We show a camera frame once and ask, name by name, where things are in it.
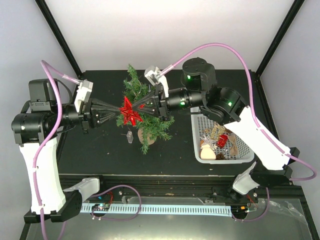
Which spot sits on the right black corner post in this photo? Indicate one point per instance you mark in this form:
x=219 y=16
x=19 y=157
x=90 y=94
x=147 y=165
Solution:
x=281 y=32

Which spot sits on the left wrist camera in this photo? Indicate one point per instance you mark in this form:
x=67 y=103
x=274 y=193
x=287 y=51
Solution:
x=83 y=94

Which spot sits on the silver star ornament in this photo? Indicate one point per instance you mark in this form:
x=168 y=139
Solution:
x=206 y=140

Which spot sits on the burlap bow ornament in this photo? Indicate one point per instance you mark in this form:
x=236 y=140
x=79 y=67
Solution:
x=233 y=151

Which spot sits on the black corner frame post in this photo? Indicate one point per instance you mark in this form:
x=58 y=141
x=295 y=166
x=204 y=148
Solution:
x=52 y=23

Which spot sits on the red glitter star ornament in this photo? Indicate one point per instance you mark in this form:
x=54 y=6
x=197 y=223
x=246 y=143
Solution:
x=129 y=115

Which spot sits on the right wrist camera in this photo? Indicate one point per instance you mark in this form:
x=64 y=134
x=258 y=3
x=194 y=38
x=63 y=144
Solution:
x=153 y=75

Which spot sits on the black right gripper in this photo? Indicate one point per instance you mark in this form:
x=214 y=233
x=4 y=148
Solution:
x=162 y=111

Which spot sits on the white perforated plastic basket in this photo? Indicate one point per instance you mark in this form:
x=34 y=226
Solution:
x=203 y=125

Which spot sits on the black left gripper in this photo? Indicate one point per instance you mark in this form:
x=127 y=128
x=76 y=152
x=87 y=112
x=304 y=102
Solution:
x=85 y=115

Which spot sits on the wooden snowman ornament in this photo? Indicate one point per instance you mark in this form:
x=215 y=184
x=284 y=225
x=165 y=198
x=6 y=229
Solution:
x=207 y=153

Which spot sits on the brown tree base pot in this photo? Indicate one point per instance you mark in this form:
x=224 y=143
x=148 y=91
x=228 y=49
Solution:
x=144 y=140

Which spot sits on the brown pine cone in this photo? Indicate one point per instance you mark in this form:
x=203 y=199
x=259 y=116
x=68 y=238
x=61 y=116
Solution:
x=220 y=156

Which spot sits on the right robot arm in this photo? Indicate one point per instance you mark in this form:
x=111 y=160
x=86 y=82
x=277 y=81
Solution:
x=226 y=107

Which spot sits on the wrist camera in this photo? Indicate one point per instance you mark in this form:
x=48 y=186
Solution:
x=83 y=94
x=153 y=75

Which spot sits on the white slotted cable duct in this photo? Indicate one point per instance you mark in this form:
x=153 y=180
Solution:
x=157 y=209

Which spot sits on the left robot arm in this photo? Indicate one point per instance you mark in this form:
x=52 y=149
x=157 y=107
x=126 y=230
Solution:
x=35 y=131

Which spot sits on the small green christmas tree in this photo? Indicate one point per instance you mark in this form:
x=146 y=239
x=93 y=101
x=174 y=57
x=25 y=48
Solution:
x=134 y=91

